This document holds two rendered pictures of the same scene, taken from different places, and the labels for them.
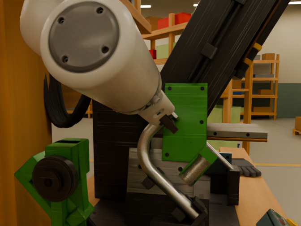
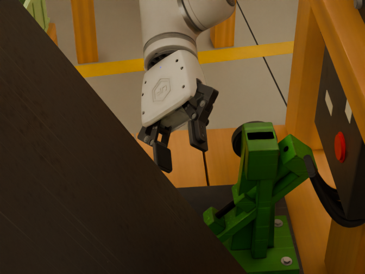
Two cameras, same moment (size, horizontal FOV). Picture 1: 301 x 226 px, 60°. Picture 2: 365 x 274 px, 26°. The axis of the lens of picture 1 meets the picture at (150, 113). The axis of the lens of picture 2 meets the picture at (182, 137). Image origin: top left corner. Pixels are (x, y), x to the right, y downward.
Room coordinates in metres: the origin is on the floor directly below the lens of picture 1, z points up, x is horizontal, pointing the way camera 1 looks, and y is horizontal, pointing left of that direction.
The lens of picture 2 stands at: (1.32, -0.23, 1.98)
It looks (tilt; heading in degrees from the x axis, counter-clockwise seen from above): 41 degrees down; 164
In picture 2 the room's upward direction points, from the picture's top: straight up
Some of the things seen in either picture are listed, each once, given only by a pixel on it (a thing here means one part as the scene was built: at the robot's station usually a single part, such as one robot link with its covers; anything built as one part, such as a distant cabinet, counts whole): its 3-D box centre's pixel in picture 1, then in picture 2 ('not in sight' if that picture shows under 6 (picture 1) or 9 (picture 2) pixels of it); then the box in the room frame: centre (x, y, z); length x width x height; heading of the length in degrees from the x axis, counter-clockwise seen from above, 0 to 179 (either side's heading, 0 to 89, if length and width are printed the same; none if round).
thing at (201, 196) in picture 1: (167, 210); not in sight; (0.68, -0.05, 0.92); 0.22 x 0.11 x 0.11; 79
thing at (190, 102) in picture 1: (185, 119); not in sight; (0.72, -0.10, 1.17); 0.13 x 0.12 x 0.20; 169
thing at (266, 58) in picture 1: (228, 86); not in sight; (9.13, -2.71, 1.12); 3.16 x 0.54 x 2.24; 85
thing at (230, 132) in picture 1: (199, 130); not in sight; (0.86, -0.16, 1.11); 0.39 x 0.16 x 0.03; 79
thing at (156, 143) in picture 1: (132, 138); not in sight; (0.93, 0.06, 1.07); 0.30 x 0.18 x 0.34; 169
